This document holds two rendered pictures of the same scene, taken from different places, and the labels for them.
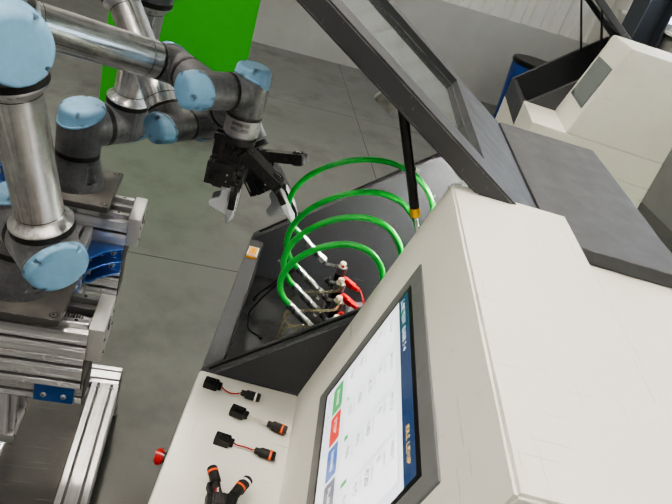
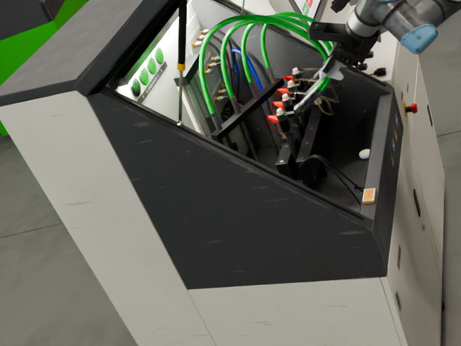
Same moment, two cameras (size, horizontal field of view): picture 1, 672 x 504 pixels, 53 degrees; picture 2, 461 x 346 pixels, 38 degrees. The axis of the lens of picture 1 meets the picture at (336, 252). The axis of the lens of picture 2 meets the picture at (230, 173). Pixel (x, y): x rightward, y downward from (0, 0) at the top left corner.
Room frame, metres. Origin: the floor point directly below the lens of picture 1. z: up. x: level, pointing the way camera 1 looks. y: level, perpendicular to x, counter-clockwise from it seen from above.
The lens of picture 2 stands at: (3.02, 0.74, 2.01)
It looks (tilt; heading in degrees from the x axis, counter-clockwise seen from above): 30 degrees down; 213
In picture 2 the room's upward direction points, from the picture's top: 23 degrees counter-clockwise
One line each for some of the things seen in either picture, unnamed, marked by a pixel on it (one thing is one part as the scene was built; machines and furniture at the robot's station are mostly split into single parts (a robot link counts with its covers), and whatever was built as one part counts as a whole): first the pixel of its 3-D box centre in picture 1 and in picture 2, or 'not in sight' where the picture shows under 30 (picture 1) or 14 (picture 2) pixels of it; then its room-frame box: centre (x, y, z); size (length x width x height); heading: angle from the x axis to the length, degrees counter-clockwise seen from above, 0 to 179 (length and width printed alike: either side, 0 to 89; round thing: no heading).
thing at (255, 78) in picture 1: (248, 91); not in sight; (1.33, 0.27, 1.53); 0.09 x 0.08 x 0.11; 139
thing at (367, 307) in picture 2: not in sight; (335, 292); (1.48, -0.06, 0.39); 0.70 x 0.58 x 0.79; 5
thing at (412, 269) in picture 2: not in sight; (417, 277); (1.46, 0.23, 0.44); 0.65 x 0.02 x 0.68; 5
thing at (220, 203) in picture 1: (221, 205); not in sight; (1.32, 0.27, 1.27); 0.06 x 0.03 x 0.09; 95
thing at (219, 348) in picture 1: (232, 318); (383, 171); (1.46, 0.21, 0.87); 0.62 x 0.04 x 0.16; 5
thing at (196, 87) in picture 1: (203, 87); not in sight; (1.27, 0.35, 1.53); 0.11 x 0.11 x 0.08; 49
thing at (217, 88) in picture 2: not in sight; (210, 64); (1.26, -0.31, 1.20); 0.13 x 0.03 x 0.31; 5
